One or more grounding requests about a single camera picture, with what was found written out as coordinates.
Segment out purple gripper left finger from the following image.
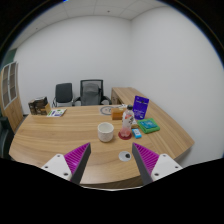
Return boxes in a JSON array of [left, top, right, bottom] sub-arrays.
[[64, 143, 91, 185]]

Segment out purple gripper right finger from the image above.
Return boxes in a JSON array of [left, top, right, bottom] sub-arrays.
[[132, 143, 159, 185]]

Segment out pink drink bottle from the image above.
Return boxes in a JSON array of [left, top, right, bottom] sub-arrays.
[[120, 105, 134, 136]]

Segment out small blue box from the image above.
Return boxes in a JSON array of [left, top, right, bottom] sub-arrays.
[[132, 129, 142, 139]]

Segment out red round coaster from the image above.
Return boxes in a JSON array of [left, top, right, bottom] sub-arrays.
[[118, 131, 132, 140]]

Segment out green book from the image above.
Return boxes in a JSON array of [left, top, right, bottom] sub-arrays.
[[137, 118, 160, 134]]

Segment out small yellow box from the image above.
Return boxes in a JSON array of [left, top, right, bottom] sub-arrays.
[[131, 124, 139, 129]]

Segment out white ceramic cup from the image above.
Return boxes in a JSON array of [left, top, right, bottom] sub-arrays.
[[98, 122, 114, 142]]

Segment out colourful leaflet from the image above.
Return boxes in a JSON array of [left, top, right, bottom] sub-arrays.
[[47, 109, 67, 117]]

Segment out orange tissue box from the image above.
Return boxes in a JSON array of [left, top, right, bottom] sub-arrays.
[[111, 108, 126, 120]]

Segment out purple standing card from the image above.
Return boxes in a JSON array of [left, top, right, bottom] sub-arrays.
[[133, 96, 149, 120]]

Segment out round patterned plate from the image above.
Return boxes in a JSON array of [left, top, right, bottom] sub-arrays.
[[100, 105, 113, 115]]

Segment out black office chair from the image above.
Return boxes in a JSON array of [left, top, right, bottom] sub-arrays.
[[52, 83, 73, 107]]

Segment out dark brown boxes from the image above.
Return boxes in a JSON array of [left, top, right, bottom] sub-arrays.
[[28, 96, 51, 115]]

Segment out wooden side desk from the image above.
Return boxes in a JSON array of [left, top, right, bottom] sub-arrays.
[[110, 86, 158, 109]]

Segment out grey mesh office chair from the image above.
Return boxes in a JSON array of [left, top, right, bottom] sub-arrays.
[[75, 79, 112, 106]]

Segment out black chair at left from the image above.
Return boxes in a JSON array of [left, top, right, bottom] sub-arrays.
[[0, 117, 14, 160]]

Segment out wooden glass-door cabinet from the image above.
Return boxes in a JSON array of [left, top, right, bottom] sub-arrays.
[[0, 62, 23, 131]]

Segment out desk cable grommet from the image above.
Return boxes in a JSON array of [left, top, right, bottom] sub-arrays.
[[119, 151, 131, 162]]

